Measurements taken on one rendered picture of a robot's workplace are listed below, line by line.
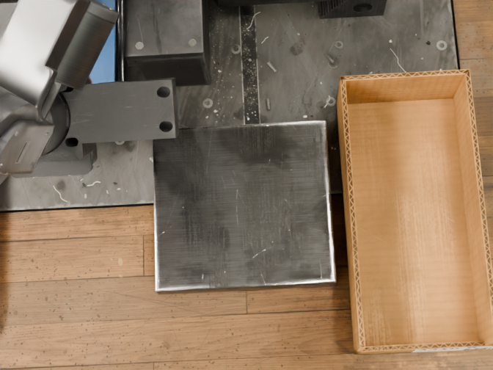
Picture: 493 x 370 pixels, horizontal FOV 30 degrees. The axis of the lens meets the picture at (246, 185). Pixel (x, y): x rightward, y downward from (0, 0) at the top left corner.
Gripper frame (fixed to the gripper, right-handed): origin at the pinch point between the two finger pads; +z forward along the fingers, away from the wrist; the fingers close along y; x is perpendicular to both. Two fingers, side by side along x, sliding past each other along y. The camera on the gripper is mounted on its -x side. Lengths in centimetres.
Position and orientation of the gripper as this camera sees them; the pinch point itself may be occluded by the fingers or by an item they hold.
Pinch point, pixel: (67, 104)
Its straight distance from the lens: 82.9
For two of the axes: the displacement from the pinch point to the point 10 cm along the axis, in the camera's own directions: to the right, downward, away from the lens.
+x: -10.0, 0.6, 0.1
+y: -0.6, -9.9, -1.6
